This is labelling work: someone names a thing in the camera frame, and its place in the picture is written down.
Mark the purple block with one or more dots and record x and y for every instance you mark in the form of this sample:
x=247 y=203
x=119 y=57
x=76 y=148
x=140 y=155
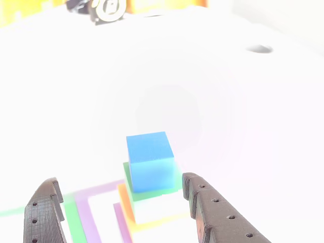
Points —
x=121 y=222

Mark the orange block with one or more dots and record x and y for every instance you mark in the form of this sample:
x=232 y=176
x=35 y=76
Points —
x=125 y=202

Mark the small blue cube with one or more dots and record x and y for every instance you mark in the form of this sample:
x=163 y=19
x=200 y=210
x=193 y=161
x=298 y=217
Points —
x=149 y=162

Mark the green block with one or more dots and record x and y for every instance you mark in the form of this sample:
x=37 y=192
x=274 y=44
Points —
x=131 y=192

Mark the black round device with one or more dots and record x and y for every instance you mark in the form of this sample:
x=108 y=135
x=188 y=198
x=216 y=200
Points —
x=106 y=10

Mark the yellow box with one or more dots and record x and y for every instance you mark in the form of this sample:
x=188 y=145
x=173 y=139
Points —
x=164 y=5

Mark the green square frame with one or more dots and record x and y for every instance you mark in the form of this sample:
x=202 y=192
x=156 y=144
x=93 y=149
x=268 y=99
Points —
x=73 y=222

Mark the purple square frame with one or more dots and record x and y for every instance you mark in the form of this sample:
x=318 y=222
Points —
x=86 y=217

